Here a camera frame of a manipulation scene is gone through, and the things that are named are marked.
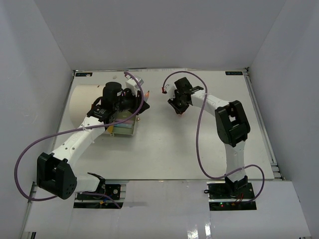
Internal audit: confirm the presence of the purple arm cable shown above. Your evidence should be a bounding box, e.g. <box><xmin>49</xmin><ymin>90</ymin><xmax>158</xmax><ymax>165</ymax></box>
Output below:
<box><xmin>161</xmin><ymin>71</ymin><xmax>265</xmax><ymax>202</ymax></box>
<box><xmin>14</xmin><ymin>71</ymin><xmax>145</xmax><ymax>201</ymax></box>

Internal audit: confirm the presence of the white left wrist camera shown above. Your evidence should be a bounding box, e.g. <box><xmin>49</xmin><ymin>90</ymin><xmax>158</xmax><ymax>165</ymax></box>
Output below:
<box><xmin>125</xmin><ymin>75</ymin><xmax>144</xmax><ymax>96</ymax></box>

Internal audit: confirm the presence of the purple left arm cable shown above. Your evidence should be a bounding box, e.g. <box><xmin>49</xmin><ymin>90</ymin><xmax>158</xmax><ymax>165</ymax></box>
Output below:
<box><xmin>14</xmin><ymin>71</ymin><xmax>145</xmax><ymax>201</ymax></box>

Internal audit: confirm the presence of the light blue highlighter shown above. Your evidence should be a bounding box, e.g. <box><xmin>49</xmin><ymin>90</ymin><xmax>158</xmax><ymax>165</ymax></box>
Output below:
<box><xmin>114</xmin><ymin>123</ymin><xmax>133</xmax><ymax>128</ymax></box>

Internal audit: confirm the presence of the yellow bottom drawer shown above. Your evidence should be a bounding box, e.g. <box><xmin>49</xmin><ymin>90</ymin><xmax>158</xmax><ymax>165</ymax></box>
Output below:
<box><xmin>106</xmin><ymin>125</ymin><xmax>114</xmax><ymax>134</ymax></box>

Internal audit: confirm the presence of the black label sticker left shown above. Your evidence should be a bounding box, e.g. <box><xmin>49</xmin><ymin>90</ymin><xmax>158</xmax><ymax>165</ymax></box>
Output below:
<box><xmin>75</xmin><ymin>72</ymin><xmax>93</xmax><ymax>77</ymax></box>

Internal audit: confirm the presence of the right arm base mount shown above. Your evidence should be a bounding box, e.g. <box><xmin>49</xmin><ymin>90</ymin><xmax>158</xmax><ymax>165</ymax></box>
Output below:
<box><xmin>203</xmin><ymin>183</ymin><xmax>257</xmax><ymax>211</ymax></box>

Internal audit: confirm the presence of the black label sticker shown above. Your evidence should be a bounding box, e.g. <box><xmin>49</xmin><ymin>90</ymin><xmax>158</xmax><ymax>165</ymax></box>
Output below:
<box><xmin>75</xmin><ymin>72</ymin><xmax>93</xmax><ymax>77</ymax></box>
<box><xmin>225</xmin><ymin>71</ymin><xmax>243</xmax><ymax>76</ymax></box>

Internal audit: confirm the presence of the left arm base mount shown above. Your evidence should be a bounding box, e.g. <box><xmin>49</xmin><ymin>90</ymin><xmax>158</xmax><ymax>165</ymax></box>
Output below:
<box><xmin>73</xmin><ymin>181</ymin><xmax>128</xmax><ymax>209</ymax></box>

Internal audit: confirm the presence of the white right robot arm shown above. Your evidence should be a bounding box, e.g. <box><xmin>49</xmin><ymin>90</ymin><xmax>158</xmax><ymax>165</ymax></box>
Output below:
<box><xmin>162</xmin><ymin>77</ymin><xmax>251</xmax><ymax>199</ymax></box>

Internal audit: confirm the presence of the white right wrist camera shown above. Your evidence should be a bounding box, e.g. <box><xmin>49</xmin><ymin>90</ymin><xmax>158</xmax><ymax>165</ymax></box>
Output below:
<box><xmin>161</xmin><ymin>84</ymin><xmax>175</xmax><ymax>98</ymax></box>

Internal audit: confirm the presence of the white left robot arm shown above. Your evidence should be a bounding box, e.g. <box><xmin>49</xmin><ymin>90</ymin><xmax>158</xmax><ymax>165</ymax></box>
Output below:
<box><xmin>36</xmin><ymin>78</ymin><xmax>150</xmax><ymax>200</ymax></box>

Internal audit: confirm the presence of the pink highlighter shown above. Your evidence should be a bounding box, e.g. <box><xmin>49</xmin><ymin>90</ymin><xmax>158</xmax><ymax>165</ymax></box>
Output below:
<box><xmin>115</xmin><ymin>119</ymin><xmax>135</xmax><ymax>124</ymax></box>

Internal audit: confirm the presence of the orange tip clear highlighter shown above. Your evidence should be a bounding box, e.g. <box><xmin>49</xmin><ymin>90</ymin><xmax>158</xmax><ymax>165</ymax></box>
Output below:
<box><xmin>144</xmin><ymin>91</ymin><xmax>150</xmax><ymax>102</ymax></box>

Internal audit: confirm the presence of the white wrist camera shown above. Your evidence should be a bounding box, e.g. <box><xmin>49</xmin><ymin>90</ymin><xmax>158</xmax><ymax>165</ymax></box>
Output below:
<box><xmin>125</xmin><ymin>75</ymin><xmax>144</xmax><ymax>96</ymax></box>
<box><xmin>161</xmin><ymin>84</ymin><xmax>175</xmax><ymax>98</ymax></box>

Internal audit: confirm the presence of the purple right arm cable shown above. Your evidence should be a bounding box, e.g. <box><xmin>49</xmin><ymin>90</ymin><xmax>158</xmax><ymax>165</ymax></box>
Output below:
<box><xmin>161</xmin><ymin>71</ymin><xmax>265</xmax><ymax>202</ymax></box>

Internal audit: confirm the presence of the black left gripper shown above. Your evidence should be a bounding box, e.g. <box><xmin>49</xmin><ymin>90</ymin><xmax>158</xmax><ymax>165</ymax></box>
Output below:
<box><xmin>114</xmin><ymin>88</ymin><xmax>150</xmax><ymax>116</ymax></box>

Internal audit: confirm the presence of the white round drawer organizer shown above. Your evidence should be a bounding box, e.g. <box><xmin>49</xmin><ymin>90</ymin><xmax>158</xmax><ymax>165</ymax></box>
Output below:
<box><xmin>69</xmin><ymin>84</ymin><xmax>104</xmax><ymax>127</ymax></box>

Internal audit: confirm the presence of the black label sticker right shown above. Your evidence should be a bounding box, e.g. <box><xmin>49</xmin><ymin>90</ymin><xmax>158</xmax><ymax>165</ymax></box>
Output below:
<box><xmin>225</xmin><ymin>71</ymin><xmax>243</xmax><ymax>76</ymax></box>

